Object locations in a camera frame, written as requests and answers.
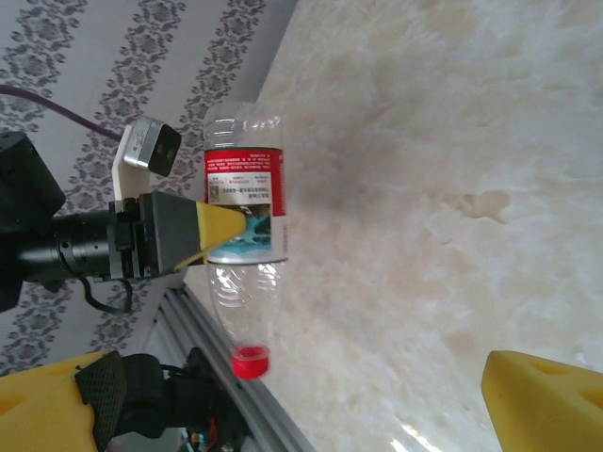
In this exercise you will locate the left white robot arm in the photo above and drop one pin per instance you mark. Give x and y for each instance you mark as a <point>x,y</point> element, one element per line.
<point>151,400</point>

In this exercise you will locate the clear bottle red label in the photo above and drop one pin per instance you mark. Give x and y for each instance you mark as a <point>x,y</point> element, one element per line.
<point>245,174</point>

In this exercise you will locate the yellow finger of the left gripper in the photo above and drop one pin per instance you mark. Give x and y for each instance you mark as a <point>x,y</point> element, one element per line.
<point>174,230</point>

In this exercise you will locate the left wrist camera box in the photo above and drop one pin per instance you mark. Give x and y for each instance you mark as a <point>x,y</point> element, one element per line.
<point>141,141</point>

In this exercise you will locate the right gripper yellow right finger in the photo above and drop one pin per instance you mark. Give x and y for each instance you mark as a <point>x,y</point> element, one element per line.
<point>551,409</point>

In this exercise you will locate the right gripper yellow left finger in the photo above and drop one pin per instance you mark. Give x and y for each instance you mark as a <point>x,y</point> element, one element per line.
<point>37,409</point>

